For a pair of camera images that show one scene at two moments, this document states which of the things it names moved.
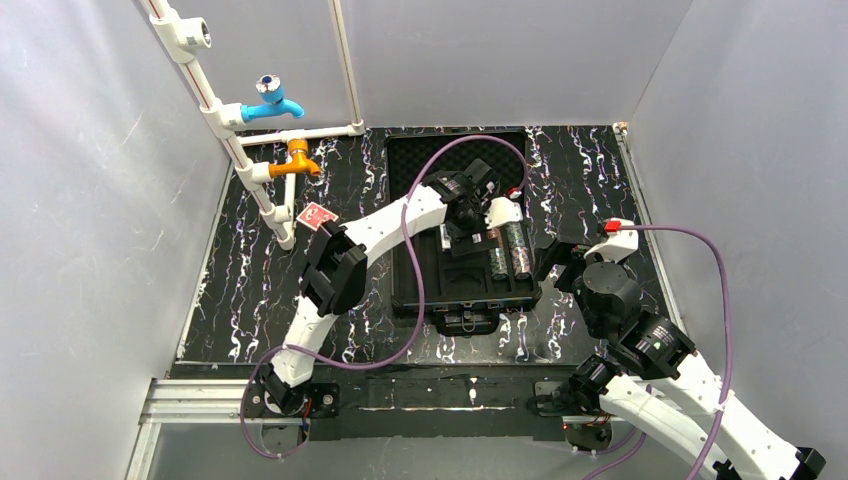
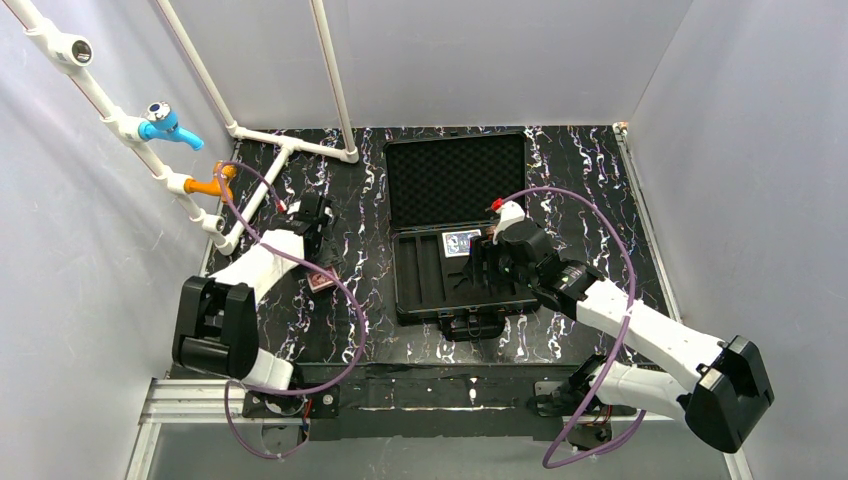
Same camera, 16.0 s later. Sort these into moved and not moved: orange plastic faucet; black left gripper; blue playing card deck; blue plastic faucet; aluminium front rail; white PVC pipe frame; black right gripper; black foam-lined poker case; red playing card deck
Moved: orange plastic faucet; red playing card deck; black left gripper; blue plastic faucet; white PVC pipe frame; black right gripper
Not moved: aluminium front rail; black foam-lined poker case; blue playing card deck
